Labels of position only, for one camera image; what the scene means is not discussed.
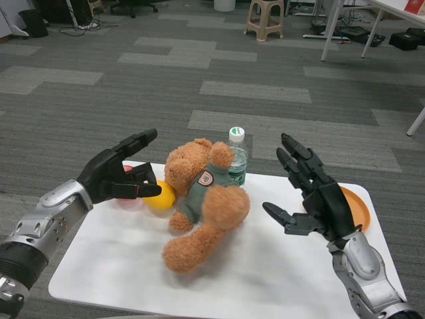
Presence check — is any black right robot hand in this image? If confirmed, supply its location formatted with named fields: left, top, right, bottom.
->
left=262, top=133, right=360, bottom=249

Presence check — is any beige plastic stool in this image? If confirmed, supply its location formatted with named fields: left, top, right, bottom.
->
left=244, top=0, right=286, bottom=42

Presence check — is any red box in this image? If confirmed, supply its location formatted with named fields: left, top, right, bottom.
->
left=403, top=0, right=425, bottom=13

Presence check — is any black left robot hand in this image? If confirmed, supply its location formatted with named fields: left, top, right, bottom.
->
left=76, top=128, right=163, bottom=205

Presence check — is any orange plate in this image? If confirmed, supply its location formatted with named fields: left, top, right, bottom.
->
left=339, top=185, right=372, bottom=234

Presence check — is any black bag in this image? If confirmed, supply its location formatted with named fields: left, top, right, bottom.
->
left=388, top=27, right=425, bottom=51

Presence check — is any red apple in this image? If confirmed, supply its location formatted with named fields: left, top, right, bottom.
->
left=118, top=163, right=144, bottom=204

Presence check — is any black office chair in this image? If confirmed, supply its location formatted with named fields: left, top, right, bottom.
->
left=109, top=0, right=159, bottom=19

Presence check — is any brown plush teddy bear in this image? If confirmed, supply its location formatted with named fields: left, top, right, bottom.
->
left=161, top=138, right=252, bottom=274

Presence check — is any clear plastic water bottle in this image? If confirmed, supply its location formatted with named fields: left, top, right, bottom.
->
left=227, top=126, right=249, bottom=190

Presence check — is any black equipment case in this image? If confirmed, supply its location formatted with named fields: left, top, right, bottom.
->
left=338, top=26, right=386, bottom=48

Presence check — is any white desk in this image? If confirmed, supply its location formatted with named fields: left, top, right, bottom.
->
left=319, top=0, right=425, bottom=62

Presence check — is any white table leg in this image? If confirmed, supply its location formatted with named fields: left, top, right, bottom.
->
left=406, top=106, right=425, bottom=136

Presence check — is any black waste bin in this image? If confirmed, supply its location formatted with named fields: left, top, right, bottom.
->
left=18, top=9, right=49, bottom=38

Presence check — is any white cylindrical bin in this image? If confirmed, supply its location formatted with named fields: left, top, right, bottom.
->
left=213, top=0, right=236, bottom=13

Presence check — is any yellow lemon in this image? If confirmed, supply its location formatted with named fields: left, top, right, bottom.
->
left=142, top=180, right=177, bottom=211

